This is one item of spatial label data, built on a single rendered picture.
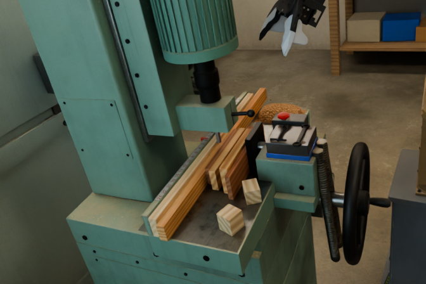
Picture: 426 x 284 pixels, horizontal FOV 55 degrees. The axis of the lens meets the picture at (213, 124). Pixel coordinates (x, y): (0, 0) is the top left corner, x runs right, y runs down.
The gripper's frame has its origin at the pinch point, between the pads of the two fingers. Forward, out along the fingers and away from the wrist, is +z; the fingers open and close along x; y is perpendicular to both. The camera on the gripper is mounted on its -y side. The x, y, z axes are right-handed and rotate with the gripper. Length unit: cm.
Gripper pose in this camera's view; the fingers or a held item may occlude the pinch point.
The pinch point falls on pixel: (268, 47)
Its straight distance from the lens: 100.5
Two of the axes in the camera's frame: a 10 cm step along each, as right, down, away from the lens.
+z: -4.1, 8.6, 2.9
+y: 8.7, 2.7, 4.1
